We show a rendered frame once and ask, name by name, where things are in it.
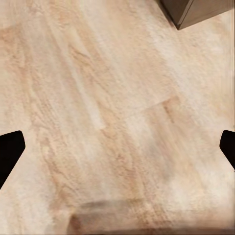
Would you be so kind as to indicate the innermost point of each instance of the cabinet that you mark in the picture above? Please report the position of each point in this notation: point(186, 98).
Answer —
point(185, 13)

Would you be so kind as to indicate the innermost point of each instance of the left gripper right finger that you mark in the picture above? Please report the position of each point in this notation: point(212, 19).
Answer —
point(227, 146)

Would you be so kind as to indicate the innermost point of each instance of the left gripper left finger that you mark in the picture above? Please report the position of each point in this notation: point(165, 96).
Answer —
point(12, 146)

